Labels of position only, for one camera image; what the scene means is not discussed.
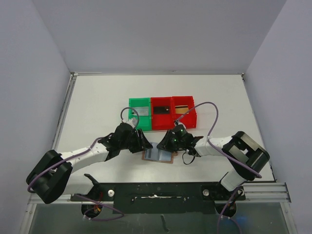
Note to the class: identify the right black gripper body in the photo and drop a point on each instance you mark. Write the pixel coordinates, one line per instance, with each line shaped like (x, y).
(169, 139)

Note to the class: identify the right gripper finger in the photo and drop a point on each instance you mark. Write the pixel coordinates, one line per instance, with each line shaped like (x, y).
(166, 142)
(179, 147)

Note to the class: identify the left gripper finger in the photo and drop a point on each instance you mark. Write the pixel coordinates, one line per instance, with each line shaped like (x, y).
(134, 150)
(143, 142)

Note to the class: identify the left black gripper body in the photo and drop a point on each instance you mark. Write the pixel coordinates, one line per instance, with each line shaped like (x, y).
(133, 141)

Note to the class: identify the tan leather card holder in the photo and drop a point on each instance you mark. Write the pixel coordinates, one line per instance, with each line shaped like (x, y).
(163, 156)

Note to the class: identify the grey striped card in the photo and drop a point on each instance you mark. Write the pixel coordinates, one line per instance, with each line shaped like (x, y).
(151, 154)

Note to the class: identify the green plastic bin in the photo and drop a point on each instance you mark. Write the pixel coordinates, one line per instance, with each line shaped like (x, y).
(145, 122)

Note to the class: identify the red double plastic bin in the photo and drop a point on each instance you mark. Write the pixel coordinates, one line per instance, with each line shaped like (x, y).
(166, 122)

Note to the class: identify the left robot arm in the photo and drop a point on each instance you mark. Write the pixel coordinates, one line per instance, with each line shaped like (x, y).
(51, 177)

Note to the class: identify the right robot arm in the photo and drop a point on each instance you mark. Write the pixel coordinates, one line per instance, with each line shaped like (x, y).
(246, 156)

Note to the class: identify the gold card in red bin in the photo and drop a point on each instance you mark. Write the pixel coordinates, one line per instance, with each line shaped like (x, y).
(181, 109)

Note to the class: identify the silver card in green bin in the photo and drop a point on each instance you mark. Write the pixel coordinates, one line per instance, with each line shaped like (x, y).
(142, 111)

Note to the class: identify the black card in red bin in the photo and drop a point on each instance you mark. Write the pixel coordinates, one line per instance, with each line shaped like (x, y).
(161, 110)

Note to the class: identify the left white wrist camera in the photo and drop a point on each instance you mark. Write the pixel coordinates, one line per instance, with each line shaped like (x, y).
(133, 122)

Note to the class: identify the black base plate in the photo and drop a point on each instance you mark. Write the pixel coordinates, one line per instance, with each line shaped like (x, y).
(160, 198)

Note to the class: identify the aluminium left rail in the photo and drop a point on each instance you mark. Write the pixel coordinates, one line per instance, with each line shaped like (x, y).
(64, 110)

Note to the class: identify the aluminium rail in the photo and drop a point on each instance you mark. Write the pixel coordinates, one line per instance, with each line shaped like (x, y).
(64, 110)
(253, 193)

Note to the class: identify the aluminium front rail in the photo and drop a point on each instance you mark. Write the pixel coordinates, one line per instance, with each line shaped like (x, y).
(253, 193)

